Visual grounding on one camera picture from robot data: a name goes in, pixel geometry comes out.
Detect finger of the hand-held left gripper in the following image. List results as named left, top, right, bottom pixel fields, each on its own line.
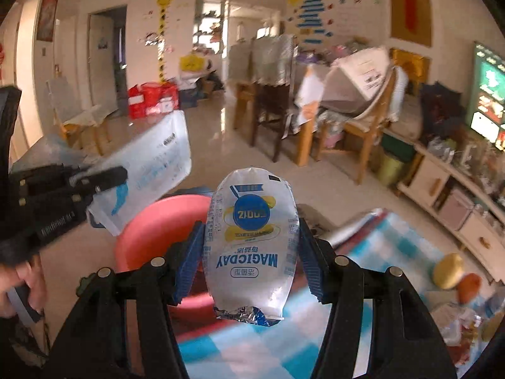
left=67, top=166, right=129, bottom=196
left=33, top=193, right=97, bottom=242

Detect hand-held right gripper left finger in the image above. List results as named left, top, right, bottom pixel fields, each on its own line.
left=43, top=221, right=206, bottom=379

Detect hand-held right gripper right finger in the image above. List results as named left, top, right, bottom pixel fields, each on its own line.
left=298, top=217, right=458, bottom=379

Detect white plastic bag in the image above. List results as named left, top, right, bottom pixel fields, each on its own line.
left=87, top=110, right=193, bottom=238

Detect white blue snack packet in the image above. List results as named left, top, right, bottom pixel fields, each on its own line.
left=203, top=168, right=299, bottom=327

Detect person's left hand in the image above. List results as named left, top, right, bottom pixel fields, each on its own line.
left=0, top=258, right=48, bottom=320

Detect pink plastic basin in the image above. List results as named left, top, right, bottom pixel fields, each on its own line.
left=114, top=195, right=217, bottom=320

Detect light chair with cushion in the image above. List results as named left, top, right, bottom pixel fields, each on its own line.
left=46, top=76, right=112, bottom=155

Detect red cardboard boxes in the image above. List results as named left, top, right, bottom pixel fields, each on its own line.
left=128, top=82, right=180, bottom=120

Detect blue white checked tablecloth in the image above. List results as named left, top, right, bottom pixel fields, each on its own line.
left=175, top=209, right=498, bottom=379

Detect interior door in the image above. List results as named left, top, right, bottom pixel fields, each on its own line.
left=87, top=5, right=128, bottom=116

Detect green waste bin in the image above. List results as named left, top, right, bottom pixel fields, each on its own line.
left=377, top=152, right=411, bottom=187

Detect yellow pear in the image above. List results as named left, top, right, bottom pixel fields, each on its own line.
left=432, top=253, right=465, bottom=290

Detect cream television cabinet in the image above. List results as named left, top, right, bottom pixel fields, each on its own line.
left=396, top=126, right=505, bottom=285

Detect clear plastic packaging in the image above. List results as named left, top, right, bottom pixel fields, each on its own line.
left=430, top=300, right=503, bottom=366

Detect red apple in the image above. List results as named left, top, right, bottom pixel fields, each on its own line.
left=457, top=273, right=483, bottom=304

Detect dark wooden chair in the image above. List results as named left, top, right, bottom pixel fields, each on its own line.
left=250, top=35, right=300, bottom=162

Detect wooden chair with cloth cover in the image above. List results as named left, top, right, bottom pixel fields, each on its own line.
left=296, top=46, right=409, bottom=184

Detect dark wrapped flower bouquet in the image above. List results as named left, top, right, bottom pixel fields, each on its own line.
left=418, top=82, right=466, bottom=145

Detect golden framed decoration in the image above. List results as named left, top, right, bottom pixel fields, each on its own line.
left=390, top=47, right=430, bottom=84

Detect giraffe wall sticker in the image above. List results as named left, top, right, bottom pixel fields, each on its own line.
left=156, top=0, right=177, bottom=84

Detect framed wall picture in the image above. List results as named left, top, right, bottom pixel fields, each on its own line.
left=36, top=0, right=58, bottom=42

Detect wall television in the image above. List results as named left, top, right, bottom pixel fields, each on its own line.
left=466, top=41, right=505, bottom=147

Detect blue yellow wall sticker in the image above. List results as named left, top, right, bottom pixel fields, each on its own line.
left=286, top=0, right=336, bottom=45

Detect red gold wall hanging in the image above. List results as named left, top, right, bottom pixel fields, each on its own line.
left=384, top=0, right=433, bottom=46

